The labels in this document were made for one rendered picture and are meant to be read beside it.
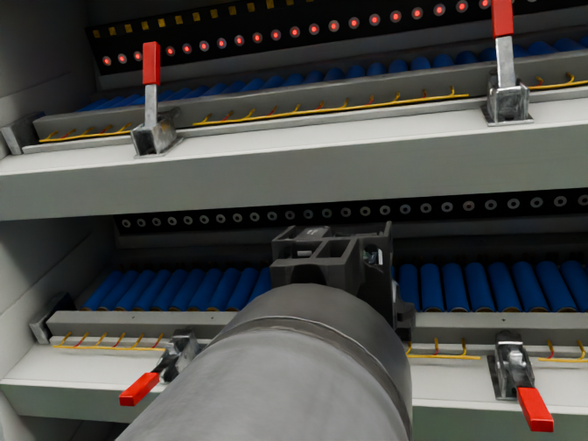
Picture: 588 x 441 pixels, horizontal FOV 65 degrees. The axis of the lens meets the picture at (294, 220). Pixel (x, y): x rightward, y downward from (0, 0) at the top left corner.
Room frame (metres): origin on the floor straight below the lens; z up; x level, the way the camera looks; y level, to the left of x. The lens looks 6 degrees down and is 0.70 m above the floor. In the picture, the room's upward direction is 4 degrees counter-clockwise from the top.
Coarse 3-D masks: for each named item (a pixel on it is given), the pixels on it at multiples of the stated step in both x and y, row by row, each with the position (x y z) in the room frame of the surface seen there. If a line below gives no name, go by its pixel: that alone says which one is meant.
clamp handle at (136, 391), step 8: (176, 352) 0.37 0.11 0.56; (168, 360) 0.36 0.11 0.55; (176, 360) 0.37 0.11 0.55; (160, 368) 0.35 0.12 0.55; (168, 368) 0.36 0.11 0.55; (144, 376) 0.34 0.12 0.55; (152, 376) 0.34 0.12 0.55; (160, 376) 0.34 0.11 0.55; (136, 384) 0.32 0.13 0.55; (144, 384) 0.32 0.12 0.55; (152, 384) 0.33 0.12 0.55; (128, 392) 0.31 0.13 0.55; (136, 392) 0.31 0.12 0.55; (144, 392) 0.32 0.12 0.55; (120, 400) 0.31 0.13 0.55; (128, 400) 0.31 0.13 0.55; (136, 400) 0.31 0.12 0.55
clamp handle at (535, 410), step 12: (516, 360) 0.31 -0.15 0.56; (516, 372) 0.30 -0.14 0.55; (516, 384) 0.28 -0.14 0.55; (528, 384) 0.28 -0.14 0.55; (528, 396) 0.27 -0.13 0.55; (540, 396) 0.26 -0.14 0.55; (528, 408) 0.25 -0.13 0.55; (540, 408) 0.25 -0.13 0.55; (528, 420) 0.25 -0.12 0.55; (540, 420) 0.24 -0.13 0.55; (552, 420) 0.24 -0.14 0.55
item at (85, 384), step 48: (96, 240) 0.56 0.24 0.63; (144, 240) 0.55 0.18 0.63; (192, 240) 0.54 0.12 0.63; (240, 240) 0.52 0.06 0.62; (48, 288) 0.48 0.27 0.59; (96, 288) 0.53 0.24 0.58; (0, 336) 0.42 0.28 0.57; (48, 336) 0.45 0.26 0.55; (0, 384) 0.41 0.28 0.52; (48, 384) 0.40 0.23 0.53; (96, 384) 0.39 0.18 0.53; (432, 384) 0.33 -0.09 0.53; (480, 384) 0.32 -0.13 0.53; (576, 384) 0.31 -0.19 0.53; (432, 432) 0.32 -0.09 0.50; (480, 432) 0.31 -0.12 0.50; (528, 432) 0.30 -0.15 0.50; (576, 432) 0.30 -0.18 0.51
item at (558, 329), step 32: (64, 320) 0.44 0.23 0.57; (96, 320) 0.43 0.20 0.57; (128, 320) 0.43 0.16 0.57; (160, 320) 0.42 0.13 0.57; (192, 320) 0.41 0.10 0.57; (224, 320) 0.40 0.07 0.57; (416, 320) 0.36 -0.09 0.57; (448, 320) 0.36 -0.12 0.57; (480, 320) 0.35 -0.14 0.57; (512, 320) 0.34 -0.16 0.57; (544, 320) 0.34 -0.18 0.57; (576, 320) 0.33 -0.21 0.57
